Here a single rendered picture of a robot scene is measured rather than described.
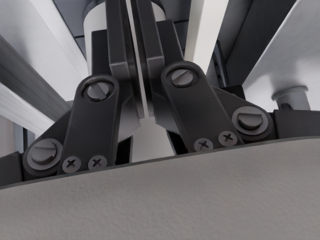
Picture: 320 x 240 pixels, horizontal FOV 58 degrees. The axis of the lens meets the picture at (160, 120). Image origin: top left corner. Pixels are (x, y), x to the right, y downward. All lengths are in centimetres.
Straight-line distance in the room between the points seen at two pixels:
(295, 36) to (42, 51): 24
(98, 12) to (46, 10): 3
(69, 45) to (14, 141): 11
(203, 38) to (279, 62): 16
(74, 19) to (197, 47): 8
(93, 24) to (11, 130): 15
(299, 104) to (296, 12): 19
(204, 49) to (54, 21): 9
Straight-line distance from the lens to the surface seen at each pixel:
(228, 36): 34
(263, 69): 32
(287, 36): 27
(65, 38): 21
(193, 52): 17
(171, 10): 20
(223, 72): 32
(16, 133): 29
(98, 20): 17
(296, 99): 41
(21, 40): 31
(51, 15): 19
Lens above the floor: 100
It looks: 16 degrees down
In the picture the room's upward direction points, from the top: 171 degrees clockwise
